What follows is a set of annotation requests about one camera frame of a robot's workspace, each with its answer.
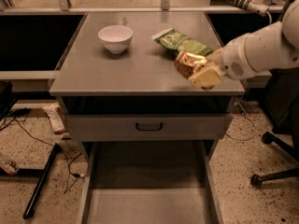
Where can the orange soda can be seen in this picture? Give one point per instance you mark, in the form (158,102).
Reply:
(188,63)

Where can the green chip bag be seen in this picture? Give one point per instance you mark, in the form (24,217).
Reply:
(177,42)

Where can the black drawer handle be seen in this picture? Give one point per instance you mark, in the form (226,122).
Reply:
(149,127)

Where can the white power strip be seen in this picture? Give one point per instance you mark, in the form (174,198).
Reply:
(254,6)

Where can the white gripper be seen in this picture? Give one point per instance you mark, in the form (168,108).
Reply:
(232,61)

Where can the clear plastic bottle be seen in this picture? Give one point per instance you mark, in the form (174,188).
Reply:
(8,164)

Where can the white ceramic bowl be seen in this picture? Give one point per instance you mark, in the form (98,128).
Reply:
(116,38)

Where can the grey drawer cabinet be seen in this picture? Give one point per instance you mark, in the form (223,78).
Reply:
(143,79)

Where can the open grey middle drawer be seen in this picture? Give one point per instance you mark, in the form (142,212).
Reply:
(155,182)

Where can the black metal stand leg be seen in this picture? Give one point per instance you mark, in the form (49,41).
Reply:
(30,208)

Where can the snack package on floor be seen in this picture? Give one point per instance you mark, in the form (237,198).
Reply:
(53,113)

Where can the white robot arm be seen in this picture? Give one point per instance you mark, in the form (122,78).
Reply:
(275,46)

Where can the grey upper drawer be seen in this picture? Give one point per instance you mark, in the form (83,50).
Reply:
(93,128)

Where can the black office chair base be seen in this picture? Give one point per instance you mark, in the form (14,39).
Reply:
(282,165)

